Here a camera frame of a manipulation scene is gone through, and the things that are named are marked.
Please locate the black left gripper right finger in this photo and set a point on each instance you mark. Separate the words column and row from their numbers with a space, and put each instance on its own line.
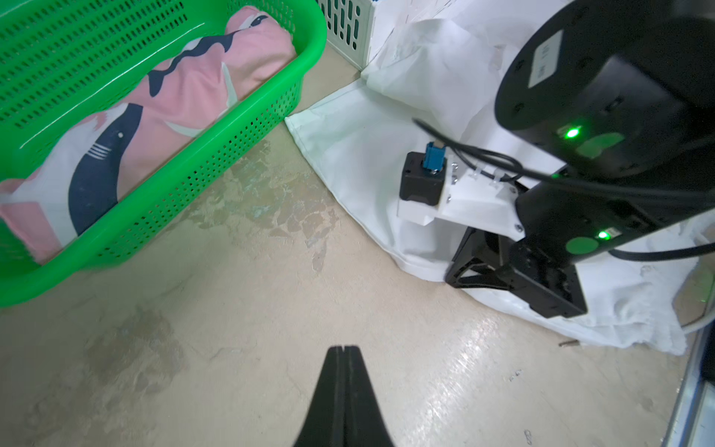
column 363, row 421

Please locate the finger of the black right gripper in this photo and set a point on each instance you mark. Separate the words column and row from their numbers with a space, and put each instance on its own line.
column 477, row 259

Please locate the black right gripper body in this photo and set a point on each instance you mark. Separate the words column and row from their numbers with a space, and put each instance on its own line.
column 562, row 229

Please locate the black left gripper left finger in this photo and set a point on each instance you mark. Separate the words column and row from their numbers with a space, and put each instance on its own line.
column 324, row 422

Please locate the white shirt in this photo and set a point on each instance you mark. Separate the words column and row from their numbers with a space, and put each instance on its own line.
column 356, row 140

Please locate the pink shark print shorts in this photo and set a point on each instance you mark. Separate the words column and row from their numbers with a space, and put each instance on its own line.
column 98, row 162

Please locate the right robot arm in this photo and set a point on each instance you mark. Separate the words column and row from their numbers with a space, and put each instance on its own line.
column 622, row 93

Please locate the white plastic file organizer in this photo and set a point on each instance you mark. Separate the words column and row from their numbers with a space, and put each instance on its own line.
column 358, row 29

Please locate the green plastic basket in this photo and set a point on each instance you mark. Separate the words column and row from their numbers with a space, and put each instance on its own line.
column 64, row 60

